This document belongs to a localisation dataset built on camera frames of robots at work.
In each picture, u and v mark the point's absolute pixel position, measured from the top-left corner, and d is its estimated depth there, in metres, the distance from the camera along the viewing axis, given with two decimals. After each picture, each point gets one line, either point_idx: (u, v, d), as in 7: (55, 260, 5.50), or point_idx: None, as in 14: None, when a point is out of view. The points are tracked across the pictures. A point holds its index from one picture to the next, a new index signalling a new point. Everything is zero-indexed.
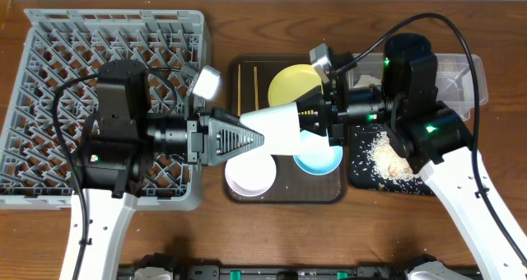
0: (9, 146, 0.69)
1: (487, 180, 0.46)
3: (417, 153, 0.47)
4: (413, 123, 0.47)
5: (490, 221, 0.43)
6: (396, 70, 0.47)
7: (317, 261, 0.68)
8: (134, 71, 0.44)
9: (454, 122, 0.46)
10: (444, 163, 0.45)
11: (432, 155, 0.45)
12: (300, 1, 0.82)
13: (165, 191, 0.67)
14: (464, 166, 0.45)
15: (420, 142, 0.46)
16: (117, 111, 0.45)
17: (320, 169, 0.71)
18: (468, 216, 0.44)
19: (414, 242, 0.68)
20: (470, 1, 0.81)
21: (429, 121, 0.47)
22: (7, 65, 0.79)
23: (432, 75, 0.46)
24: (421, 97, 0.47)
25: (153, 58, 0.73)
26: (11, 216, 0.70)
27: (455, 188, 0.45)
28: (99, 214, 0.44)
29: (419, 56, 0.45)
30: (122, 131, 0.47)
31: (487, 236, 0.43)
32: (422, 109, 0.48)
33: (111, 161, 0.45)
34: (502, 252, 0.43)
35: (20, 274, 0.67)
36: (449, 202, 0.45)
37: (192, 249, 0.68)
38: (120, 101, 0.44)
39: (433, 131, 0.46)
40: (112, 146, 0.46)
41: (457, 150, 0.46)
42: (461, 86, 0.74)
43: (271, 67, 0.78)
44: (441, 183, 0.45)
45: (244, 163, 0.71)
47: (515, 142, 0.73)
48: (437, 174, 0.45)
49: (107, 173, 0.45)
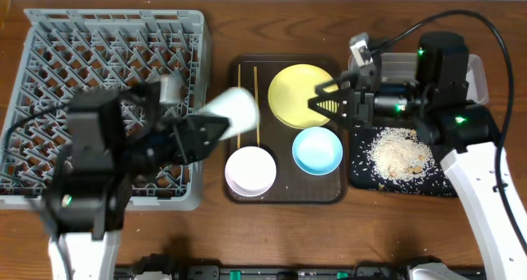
0: (10, 146, 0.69)
1: (509, 177, 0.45)
3: (443, 142, 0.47)
4: (442, 112, 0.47)
5: (503, 216, 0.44)
6: (429, 59, 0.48)
7: (317, 261, 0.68)
8: (105, 100, 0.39)
9: (484, 117, 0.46)
10: (467, 154, 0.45)
11: (455, 144, 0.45)
12: (301, 1, 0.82)
13: (165, 191, 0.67)
14: (485, 160, 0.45)
15: (448, 130, 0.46)
16: (90, 141, 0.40)
17: (320, 170, 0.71)
18: (482, 208, 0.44)
19: (414, 243, 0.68)
20: (471, 1, 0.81)
21: (459, 112, 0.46)
22: (7, 65, 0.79)
23: (464, 68, 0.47)
24: (450, 90, 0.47)
25: (153, 58, 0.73)
26: (11, 216, 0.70)
27: (475, 179, 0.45)
28: (81, 260, 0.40)
29: (451, 46, 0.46)
30: (97, 161, 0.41)
31: (497, 230, 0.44)
32: (452, 100, 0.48)
33: (86, 199, 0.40)
34: (510, 247, 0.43)
35: (21, 274, 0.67)
36: (466, 191, 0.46)
37: (192, 249, 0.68)
38: (93, 132, 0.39)
39: (463, 122, 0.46)
40: (86, 181, 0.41)
41: (482, 143, 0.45)
42: None
43: (271, 67, 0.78)
44: (461, 172, 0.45)
45: (244, 162, 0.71)
47: (515, 142, 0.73)
48: (456, 164, 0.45)
49: (82, 215, 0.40)
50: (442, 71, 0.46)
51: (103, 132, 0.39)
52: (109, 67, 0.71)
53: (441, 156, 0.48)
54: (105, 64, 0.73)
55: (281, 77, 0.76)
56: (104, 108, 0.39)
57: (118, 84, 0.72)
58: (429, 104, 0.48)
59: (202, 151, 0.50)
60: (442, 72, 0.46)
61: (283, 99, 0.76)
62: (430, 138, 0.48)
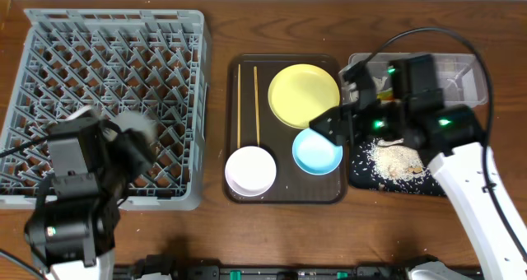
0: (9, 146, 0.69)
1: (496, 176, 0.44)
3: (429, 146, 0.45)
4: (424, 114, 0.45)
5: (495, 217, 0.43)
6: (398, 73, 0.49)
7: (317, 261, 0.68)
8: (88, 124, 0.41)
9: (467, 117, 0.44)
10: (454, 157, 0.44)
11: (442, 147, 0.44)
12: (300, 1, 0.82)
13: (165, 190, 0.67)
14: (473, 161, 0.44)
15: (432, 134, 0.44)
16: (73, 163, 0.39)
17: (320, 169, 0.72)
18: (473, 210, 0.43)
19: (415, 243, 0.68)
20: (471, 1, 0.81)
21: (443, 113, 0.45)
22: (6, 64, 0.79)
23: (433, 74, 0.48)
24: (427, 95, 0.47)
25: (153, 58, 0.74)
26: (11, 216, 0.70)
27: (464, 182, 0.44)
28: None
29: (417, 58, 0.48)
30: (81, 184, 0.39)
31: (491, 232, 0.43)
32: (434, 104, 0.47)
33: (70, 225, 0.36)
34: (506, 247, 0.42)
35: (21, 274, 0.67)
36: (456, 194, 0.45)
37: (192, 249, 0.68)
38: (76, 156, 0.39)
39: (447, 124, 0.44)
40: (68, 207, 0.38)
41: (466, 144, 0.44)
42: (461, 86, 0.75)
43: (271, 67, 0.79)
44: (449, 176, 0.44)
45: (244, 162, 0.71)
47: (515, 142, 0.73)
48: (445, 166, 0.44)
49: (70, 240, 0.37)
50: (412, 79, 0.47)
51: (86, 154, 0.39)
52: (109, 67, 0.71)
53: (426, 160, 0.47)
54: (105, 64, 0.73)
55: (281, 77, 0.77)
56: (86, 131, 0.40)
57: (118, 84, 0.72)
58: (409, 111, 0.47)
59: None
60: (413, 80, 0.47)
61: (284, 100, 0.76)
62: (416, 142, 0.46)
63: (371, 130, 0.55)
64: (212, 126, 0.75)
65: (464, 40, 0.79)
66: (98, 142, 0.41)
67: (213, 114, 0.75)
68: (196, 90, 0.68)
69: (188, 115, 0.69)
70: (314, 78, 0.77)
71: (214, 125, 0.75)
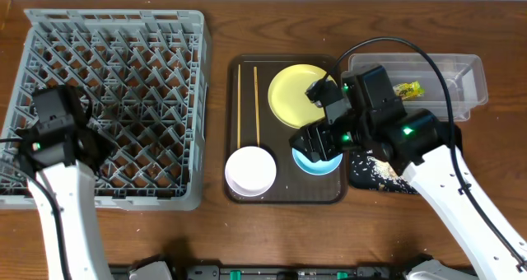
0: (9, 147, 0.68)
1: (469, 175, 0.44)
3: (397, 156, 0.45)
4: (388, 126, 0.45)
5: (476, 217, 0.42)
6: (354, 89, 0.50)
7: (317, 261, 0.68)
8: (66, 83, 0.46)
9: (430, 121, 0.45)
10: (424, 165, 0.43)
11: (411, 156, 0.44)
12: (301, 1, 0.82)
13: (165, 190, 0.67)
14: (442, 165, 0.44)
15: (398, 145, 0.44)
16: (53, 109, 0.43)
17: (320, 169, 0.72)
18: (454, 214, 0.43)
19: (414, 243, 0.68)
20: (470, 1, 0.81)
21: (405, 123, 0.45)
22: (6, 65, 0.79)
23: (388, 85, 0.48)
24: (387, 106, 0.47)
25: (153, 58, 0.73)
26: (11, 216, 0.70)
27: (439, 187, 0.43)
28: (62, 184, 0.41)
29: (368, 72, 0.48)
30: (60, 122, 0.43)
31: (475, 233, 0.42)
32: (394, 114, 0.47)
33: (53, 144, 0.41)
34: (492, 245, 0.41)
35: (21, 274, 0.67)
36: (434, 201, 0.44)
37: (192, 249, 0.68)
38: (57, 101, 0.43)
39: (410, 133, 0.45)
40: (49, 137, 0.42)
41: (436, 149, 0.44)
42: (461, 86, 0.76)
43: (271, 67, 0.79)
44: (424, 184, 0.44)
45: (243, 162, 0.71)
47: (515, 142, 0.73)
48: (419, 174, 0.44)
49: (53, 156, 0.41)
50: (369, 93, 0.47)
51: (65, 102, 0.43)
52: (109, 67, 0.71)
53: (399, 170, 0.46)
54: (105, 64, 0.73)
55: (282, 77, 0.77)
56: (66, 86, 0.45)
57: (118, 84, 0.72)
58: (372, 124, 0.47)
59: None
60: (370, 94, 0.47)
61: (285, 100, 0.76)
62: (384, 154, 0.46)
63: (342, 142, 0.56)
64: (212, 126, 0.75)
65: (463, 41, 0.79)
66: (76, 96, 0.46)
67: (213, 114, 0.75)
68: (196, 90, 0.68)
69: (188, 115, 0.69)
70: (314, 79, 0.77)
71: (214, 125, 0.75)
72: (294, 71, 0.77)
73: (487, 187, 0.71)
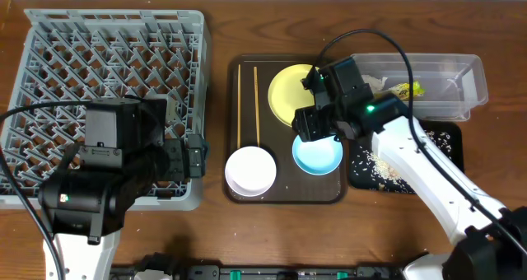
0: (9, 146, 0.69)
1: (426, 138, 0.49)
3: (365, 132, 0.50)
4: (354, 107, 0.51)
5: (431, 170, 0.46)
6: (329, 79, 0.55)
7: (317, 261, 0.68)
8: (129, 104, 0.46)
9: (393, 100, 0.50)
10: (384, 131, 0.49)
11: (374, 128, 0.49)
12: (301, 1, 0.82)
13: (165, 191, 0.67)
14: (402, 131, 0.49)
15: (363, 120, 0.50)
16: (107, 137, 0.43)
17: (320, 169, 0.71)
18: (414, 171, 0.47)
19: (414, 243, 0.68)
20: (471, 1, 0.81)
21: (370, 101, 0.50)
22: (6, 65, 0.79)
23: (357, 72, 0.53)
24: (356, 92, 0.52)
25: (153, 58, 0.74)
26: (11, 216, 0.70)
27: (398, 148, 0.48)
28: (75, 263, 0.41)
29: (340, 62, 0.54)
30: (106, 158, 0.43)
31: (431, 184, 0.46)
32: (362, 98, 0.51)
33: (86, 197, 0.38)
34: (448, 192, 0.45)
35: (21, 274, 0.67)
36: (398, 162, 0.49)
37: (192, 249, 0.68)
38: (108, 129, 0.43)
39: (374, 109, 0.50)
40: (86, 179, 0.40)
41: (396, 120, 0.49)
42: (461, 86, 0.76)
43: (271, 67, 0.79)
44: (385, 147, 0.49)
45: (244, 161, 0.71)
47: (515, 142, 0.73)
48: (381, 140, 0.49)
49: (82, 212, 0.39)
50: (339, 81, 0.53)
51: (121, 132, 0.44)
52: (109, 67, 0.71)
53: (369, 144, 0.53)
54: (105, 64, 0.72)
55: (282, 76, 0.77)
56: (124, 109, 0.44)
57: (118, 84, 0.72)
58: (343, 108, 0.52)
59: (198, 170, 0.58)
60: (341, 81, 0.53)
61: (286, 97, 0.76)
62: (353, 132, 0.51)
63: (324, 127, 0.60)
64: (212, 126, 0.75)
65: (463, 41, 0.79)
66: (134, 123, 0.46)
67: (213, 114, 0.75)
68: (196, 90, 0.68)
69: (188, 115, 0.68)
70: None
71: (215, 125, 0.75)
72: (295, 70, 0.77)
73: (486, 187, 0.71)
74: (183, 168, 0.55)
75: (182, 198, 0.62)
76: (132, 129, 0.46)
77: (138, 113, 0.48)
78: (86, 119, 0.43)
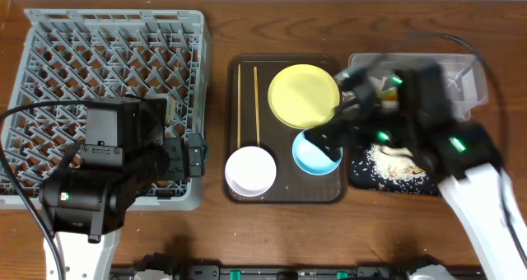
0: (9, 146, 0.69)
1: (512, 204, 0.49)
3: (444, 170, 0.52)
4: (437, 136, 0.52)
5: (502, 230, 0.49)
6: (406, 88, 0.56)
7: (317, 261, 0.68)
8: (129, 102, 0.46)
9: (480, 138, 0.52)
10: (468, 185, 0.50)
11: (455, 171, 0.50)
12: (301, 1, 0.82)
13: (165, 190, 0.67)
14: (488, 193, 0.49)
15: (445, 154, 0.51)
16: (107, 135, 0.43)
17: (320, 169, 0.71)
18: (484, 233, 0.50)
19: (414, 242, 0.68)
20: (470, 1, 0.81)
21: (454, 133, 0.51)
22: (6, 65, 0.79)
23: (439, 86, 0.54)
24: (437, 108, 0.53)
25: (153, 58, 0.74)
26: (10, 216, 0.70)
27: (480, 208, 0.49)
28: (75, 261, 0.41)
29: (427, 74, 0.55)
30: (106, 157, 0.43)
31: (495, 244, 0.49)
32: (444, 121, 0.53)
33: (86, 196, 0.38)
34: (510, 261, 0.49)
35: (20, 274, 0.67)
36: (467, 215, 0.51)
37: (192, 249, 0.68)
38: (108, 128, 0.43)
39: (463, 148, 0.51)
40: (86, 177, 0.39)
41: (482, 168, 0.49)
42: (461, 86, 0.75)
43: (270, 67, 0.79)
44: (464, 204, 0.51)
45: (244, 161, 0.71)
47: (515, 142, 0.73)
48: (461, 193, 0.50)
49: (81, 211, 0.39)
50: (421, 94, 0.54)
51: (122, 131, 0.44)
52: (109, 67, 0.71)
53: (441, 182, 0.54)
54: (105, 64, 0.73)
55: (292, 73, 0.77)
56: (124, 108, 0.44)
57: (118, 84, 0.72)
58: (422, 128, 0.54)
59: (198, 170, 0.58)
60: (422, 93, 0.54)
61: (286, 99, 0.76)
62: (432, 160, 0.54)
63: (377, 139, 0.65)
64: (212, 126, 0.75)
65: (462, 41, 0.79)
66: (134, 122, 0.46)
67: (213, 114, 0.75)
68: (196, 90, 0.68)
69: (188, 115, 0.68)
70: (315, 79, 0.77)
71: (215, 125, 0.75)
72: (306, 71, 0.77)
73: None
74: (183, 167, 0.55)
75: (182, 198, 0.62)
76: (132, 128, 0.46)
77: (138, 112, 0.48)
78: (86, 118, 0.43)
